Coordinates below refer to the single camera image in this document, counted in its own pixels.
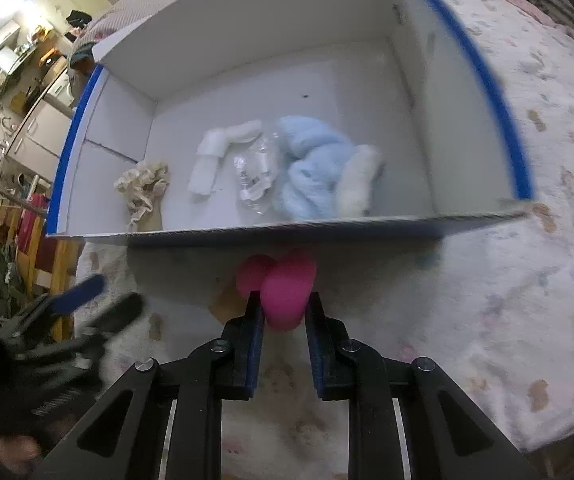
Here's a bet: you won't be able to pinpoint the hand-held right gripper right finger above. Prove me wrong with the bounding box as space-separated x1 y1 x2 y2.
304 291 542 480

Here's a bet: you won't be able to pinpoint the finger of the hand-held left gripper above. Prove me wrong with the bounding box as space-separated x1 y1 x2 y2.
84 291 146 337
49 274 106 317

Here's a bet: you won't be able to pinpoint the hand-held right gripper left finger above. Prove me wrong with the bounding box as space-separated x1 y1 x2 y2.
32 291 266 480

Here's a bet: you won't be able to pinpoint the pink makeup sponge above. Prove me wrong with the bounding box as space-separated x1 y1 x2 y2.
236 254 276 297
261 249 318 332

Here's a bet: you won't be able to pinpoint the cream lace scrunchie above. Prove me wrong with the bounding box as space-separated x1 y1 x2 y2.
114 159 172 233

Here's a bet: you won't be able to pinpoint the clear plastic packet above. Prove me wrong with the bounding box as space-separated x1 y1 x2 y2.
233 132 280 216

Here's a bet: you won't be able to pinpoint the white sock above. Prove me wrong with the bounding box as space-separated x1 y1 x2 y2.
188 119 264 196

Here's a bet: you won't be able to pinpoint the cream fluffy sock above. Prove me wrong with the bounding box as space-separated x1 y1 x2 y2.
337 144 386 219

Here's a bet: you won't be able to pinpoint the blue fluffy sock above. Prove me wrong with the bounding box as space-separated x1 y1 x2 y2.
272 115 362 222

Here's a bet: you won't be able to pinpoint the blue cardboard box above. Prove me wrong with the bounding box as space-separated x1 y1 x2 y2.
44 0 535 249

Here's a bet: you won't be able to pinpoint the person's left hand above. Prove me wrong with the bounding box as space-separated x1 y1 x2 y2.
0 435 42 467

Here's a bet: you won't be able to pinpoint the yellow wooden rack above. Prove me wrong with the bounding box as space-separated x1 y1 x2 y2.
0 199 86 343

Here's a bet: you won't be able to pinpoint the brown paper card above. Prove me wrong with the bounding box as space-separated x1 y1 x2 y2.
209 285 248 327

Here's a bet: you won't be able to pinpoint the red plastic container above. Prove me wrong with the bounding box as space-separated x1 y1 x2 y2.
16 194 51 262

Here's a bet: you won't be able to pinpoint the white kitchen counter cabinet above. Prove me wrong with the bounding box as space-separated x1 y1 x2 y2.
6 99 76 182

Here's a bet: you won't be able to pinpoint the teal bed footboard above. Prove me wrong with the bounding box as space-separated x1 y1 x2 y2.
69 42 96 77

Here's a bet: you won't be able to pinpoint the hanging dark clothes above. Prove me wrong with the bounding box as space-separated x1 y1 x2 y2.
65 9 94 29

